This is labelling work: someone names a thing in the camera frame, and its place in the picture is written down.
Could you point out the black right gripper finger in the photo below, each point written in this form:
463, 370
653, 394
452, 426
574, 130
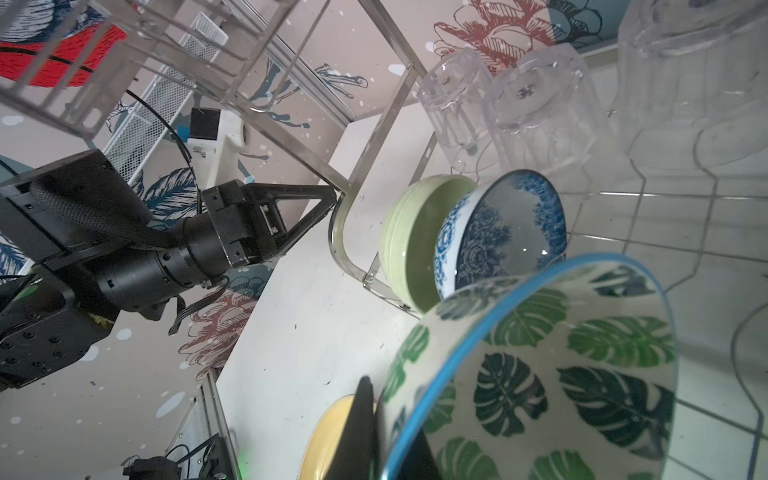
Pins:
357, 452

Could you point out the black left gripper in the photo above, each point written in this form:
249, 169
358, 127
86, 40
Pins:
245, 224

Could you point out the yellow plate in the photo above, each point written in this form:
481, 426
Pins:
323, 442

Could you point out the light green bowl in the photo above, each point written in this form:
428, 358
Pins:
409, 234

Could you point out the green leaf patterned bowl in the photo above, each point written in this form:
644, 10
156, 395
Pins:
568, 373

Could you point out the blue white patterned bowl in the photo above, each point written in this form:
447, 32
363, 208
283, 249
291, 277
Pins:
511, 226

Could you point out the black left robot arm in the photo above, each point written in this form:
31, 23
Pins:
95, 254

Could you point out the silver two-tier dish rack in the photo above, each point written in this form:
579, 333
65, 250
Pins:
326, 91

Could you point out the clear drinking glass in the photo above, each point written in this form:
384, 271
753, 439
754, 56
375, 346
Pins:
451, 94
544, 115
692, 82

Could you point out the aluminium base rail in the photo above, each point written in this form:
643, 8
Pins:
203, 447

